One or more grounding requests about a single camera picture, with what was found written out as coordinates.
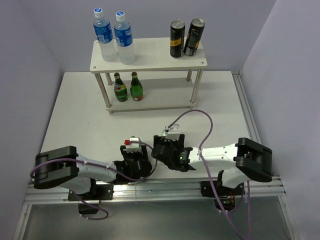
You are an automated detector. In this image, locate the green glass bottle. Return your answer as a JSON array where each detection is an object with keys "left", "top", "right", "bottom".
[
  {"left": 114, "top": 72, "right": 128, "bottom": 102},
  {"left": 130, "top": 71, "right": 144, "bottom": 102}
]

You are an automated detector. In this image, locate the green glass bottle front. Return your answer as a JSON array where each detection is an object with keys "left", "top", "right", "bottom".
[{"left": 114, "top": 72, "right": 128, "bottom": 102}]

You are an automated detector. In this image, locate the small blue label water bottle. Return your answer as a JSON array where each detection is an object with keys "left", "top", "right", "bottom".
[{"left": 114, "top": 11, "right": 135, "bottom": 65}]

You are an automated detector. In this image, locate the clear soda bottle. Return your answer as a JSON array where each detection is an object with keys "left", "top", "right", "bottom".
[
  {"left": 129, "top": 136, "right": 141, "bottom": 144},
  {"left": 162, "top": 126, "right": 171, "bottom": 137}
]

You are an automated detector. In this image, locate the clear soda bottle front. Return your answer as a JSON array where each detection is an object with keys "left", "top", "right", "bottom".
[{"left": 129, "top": 136, "right": 141, "bottom": 144}]

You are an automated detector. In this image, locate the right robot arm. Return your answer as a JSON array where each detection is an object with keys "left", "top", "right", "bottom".
[{"left": 151, "top": 134, "right": 273, "bottom": 195}]

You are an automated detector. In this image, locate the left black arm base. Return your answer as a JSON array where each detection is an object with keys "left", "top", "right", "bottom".
[{"left": 67, "top": 184, "right": 114, "bottom": 221}]

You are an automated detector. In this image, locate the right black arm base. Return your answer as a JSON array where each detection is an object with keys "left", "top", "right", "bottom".
[{"left": 198, "top": 180, "right": 247, "bottom": 208}]

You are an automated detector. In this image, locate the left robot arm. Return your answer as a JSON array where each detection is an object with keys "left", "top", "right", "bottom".
[{"left": 30, "top": 142, "right": 157, "bottom": 200}]

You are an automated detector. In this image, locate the white two-tier shelf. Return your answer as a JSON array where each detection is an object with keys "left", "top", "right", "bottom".
[{"left": 90, "top": 37, "right": 208, "bottom": 114}]

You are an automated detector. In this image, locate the black can yellow label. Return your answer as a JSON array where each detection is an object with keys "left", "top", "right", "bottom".
[{"left": 170, "top": 19, "right": 185, "bottom": 58}]

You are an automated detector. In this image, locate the black can gold top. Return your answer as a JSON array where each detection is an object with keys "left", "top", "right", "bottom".
[{"left": 183, "top": 18, "right": 205, "bottom": 57}]

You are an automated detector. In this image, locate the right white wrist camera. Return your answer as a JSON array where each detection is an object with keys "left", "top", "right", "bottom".
[{"left": 165, "top": 123, "right": 181, "bottom": 141}]

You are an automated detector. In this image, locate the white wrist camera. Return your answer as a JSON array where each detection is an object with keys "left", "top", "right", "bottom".
[
  {"left": 124, "top": 139, "right": 142, "bottom": 153},
  {"left": 165, "top": 123, "right": 181, "bottom": 141}
]

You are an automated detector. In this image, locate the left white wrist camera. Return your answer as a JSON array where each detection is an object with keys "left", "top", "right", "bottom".
[{"left": 124, "top": 139, "right": 142, "bottom": 153}]

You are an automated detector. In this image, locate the aluminium front rail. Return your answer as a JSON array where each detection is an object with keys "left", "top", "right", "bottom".
[{"left": 23, "top": 176, "right": 286, "bottom": 205}]

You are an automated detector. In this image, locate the aluminium side rail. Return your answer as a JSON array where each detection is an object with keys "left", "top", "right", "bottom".
[{"left": 231, "top": 70, "right": 262, "bottom": 144}]

